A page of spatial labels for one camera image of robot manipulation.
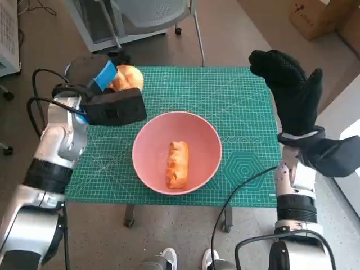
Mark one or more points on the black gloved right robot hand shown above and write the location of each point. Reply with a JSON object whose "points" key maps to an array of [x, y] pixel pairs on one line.
{"points": [[295, 98]]}

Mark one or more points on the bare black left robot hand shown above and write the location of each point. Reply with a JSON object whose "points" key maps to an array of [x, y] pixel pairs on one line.
{"points": [[92, 70]]}

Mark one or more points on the round toy bread bun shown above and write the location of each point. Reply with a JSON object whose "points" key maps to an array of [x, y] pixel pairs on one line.
{"points": [[132, 77]]}

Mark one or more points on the pink bowl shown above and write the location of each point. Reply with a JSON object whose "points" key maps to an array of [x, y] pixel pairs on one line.
{"points": [[152, 146]]}

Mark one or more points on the long orange toy bread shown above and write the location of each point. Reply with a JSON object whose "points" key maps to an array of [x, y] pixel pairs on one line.
{"points": [[177, 166]]}

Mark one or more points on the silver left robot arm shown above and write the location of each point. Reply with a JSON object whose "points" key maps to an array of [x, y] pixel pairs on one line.
{"points": [[59, 140]]}

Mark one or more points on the cardboard box with black print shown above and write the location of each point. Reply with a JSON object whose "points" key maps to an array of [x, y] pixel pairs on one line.
{"points": [[312, 19]]}

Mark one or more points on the grey mesh office chair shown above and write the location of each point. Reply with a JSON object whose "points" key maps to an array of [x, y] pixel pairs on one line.
{"points": [[152, 14]]}

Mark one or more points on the plain cardboard box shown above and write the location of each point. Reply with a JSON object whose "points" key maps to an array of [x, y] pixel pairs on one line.
{"points": [[351, 39]]}

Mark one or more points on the chair base with black casters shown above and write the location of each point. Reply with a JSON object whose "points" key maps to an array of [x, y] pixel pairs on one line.
{"points": [[9, 95]]}

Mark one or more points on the white perforated appliance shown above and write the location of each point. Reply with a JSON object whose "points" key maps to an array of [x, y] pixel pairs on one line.
{"points": [[8, 33]]}

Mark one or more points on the green cutting mat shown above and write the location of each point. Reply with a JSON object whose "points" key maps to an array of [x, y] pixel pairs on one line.
{"points": [[197, 90]]}

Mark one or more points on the white furniture panel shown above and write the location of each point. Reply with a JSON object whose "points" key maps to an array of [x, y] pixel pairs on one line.
{"points": [[348, 197]]}

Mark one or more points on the metal table leg with caster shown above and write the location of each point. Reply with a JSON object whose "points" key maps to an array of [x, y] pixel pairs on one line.
{"points": [[227, 218], [129, 213]]}

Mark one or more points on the white sneaker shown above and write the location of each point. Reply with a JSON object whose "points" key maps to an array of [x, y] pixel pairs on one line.
{"points": [[210, 258], [168, 257]]}

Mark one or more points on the grey leg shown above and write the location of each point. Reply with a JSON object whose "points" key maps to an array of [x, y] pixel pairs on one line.
{"points": [[152, 265]]}

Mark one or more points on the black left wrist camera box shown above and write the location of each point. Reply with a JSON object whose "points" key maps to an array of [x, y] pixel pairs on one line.
{"points": [[118, 109]]}

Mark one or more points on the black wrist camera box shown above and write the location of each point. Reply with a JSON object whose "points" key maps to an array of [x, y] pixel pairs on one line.
{"points": [[118, 109], [337, 160]]}

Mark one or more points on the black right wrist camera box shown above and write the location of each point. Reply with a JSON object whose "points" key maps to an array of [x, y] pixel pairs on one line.
{"points": [[337, 160]]}

